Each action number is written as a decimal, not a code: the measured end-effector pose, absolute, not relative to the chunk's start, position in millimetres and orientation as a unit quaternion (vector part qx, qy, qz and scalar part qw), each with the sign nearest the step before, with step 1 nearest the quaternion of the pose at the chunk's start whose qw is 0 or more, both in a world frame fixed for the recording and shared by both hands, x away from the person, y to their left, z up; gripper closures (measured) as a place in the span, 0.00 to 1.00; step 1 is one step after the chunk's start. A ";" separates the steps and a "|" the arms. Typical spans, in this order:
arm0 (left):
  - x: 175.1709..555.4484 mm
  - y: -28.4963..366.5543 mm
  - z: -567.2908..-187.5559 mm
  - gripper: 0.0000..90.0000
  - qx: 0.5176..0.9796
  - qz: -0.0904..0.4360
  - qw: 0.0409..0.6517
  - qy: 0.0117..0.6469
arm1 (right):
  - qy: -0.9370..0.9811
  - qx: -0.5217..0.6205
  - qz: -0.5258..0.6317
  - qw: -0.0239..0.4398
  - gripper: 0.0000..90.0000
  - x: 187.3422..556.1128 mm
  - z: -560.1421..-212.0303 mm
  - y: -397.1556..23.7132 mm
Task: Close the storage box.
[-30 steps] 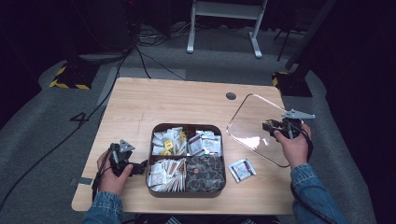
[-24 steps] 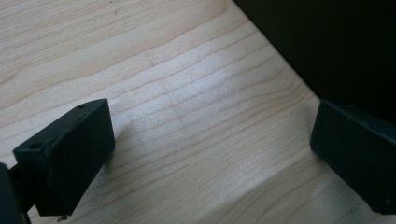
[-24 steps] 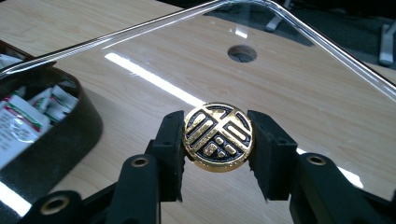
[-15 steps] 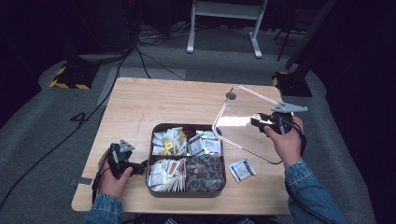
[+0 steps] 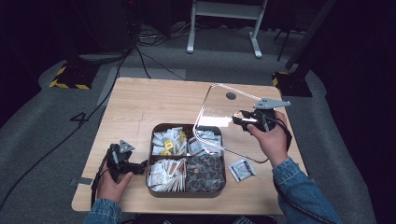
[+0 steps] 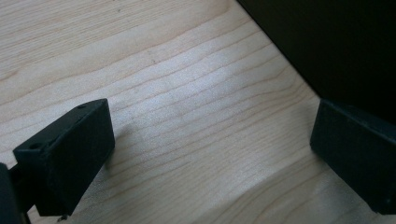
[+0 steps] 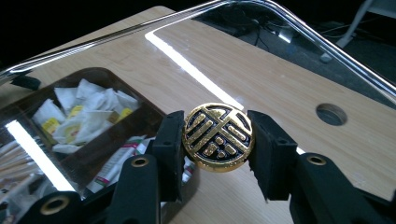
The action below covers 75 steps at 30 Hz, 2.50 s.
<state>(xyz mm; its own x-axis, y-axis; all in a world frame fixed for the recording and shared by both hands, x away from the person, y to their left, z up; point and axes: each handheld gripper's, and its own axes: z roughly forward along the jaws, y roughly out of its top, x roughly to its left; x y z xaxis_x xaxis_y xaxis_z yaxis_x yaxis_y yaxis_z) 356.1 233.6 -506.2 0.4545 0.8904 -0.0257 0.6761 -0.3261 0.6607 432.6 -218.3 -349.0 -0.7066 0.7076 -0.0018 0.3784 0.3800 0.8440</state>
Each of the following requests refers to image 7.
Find pile of white tea bags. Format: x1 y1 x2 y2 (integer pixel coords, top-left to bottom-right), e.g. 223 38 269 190
32 77 140 155

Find brown tinted organizer box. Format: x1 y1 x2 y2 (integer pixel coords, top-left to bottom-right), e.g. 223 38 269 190
0 66 200 224

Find bundle of wooden sticks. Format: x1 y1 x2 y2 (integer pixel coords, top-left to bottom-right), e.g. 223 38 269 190
0 139 40 185

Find white sachet with red label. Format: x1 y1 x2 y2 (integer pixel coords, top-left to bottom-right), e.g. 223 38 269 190
86 134 157 194

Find black cables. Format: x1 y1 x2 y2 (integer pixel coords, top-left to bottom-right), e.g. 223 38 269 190
214 4 283 52

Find gold and black round coin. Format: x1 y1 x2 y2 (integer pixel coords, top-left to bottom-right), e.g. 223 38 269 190
181 102 256 174

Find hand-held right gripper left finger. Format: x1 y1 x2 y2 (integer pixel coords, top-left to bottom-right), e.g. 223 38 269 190
151 109 188 203

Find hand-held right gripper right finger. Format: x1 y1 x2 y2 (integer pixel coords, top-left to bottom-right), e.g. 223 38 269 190
247 109 299 202

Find white metal stand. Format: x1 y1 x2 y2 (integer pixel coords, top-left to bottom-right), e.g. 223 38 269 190
334 0 396 49

